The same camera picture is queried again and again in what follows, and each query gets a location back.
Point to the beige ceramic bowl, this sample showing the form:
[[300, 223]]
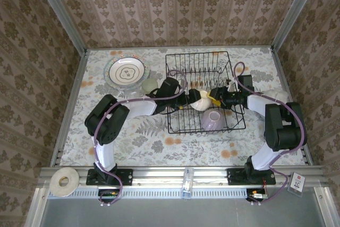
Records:
[[202, 104]]

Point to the white plate with dark rings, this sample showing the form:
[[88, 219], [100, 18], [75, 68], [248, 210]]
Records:
[[126, 72]]

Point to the colourful floral pattern plate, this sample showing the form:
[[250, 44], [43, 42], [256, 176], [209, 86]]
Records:
[[127, 55]]

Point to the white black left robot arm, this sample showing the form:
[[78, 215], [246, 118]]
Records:
[[106, 120]]

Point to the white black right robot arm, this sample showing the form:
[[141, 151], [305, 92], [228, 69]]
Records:
[[284, 128]]

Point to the purple ceramic bowl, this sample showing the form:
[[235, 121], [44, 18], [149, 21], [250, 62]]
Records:
[[213, 120]]

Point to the grey koala plush toy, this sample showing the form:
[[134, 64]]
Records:
[[277, 95]]

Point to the floral fern print tablecloth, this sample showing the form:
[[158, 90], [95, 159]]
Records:
[[148, 152]]

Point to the clear plastic holder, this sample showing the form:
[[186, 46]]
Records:
[[187, 184]]

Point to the grey metal shelf panel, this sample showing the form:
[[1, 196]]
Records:
[[172, 213]]

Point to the clear price tag stand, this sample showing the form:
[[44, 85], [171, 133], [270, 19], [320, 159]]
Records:
[[296, 184]]

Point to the white tape roll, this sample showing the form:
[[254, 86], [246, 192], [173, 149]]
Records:
[[64, 183]]

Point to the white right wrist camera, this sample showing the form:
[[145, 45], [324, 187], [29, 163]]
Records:
[[231, 84]]

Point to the aluminium table edge rail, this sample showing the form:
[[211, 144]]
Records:
[[70, 104], [282, 78]]

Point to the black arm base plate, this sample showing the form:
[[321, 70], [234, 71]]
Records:
[[233, 177], [127, 176]]

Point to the aluminium frame post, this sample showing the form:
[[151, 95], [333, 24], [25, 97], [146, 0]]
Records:
[[61, 11], [295, 11]]

